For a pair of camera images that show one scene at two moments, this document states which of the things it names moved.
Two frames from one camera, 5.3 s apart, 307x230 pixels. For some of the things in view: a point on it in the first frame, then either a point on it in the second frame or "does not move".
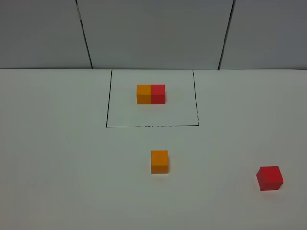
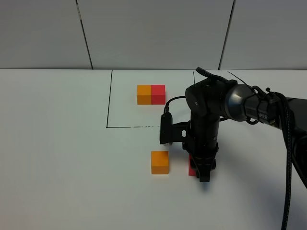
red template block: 158,94 does not move
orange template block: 143,94 does not move
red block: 269,178 → 192,171
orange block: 159,162 does not move
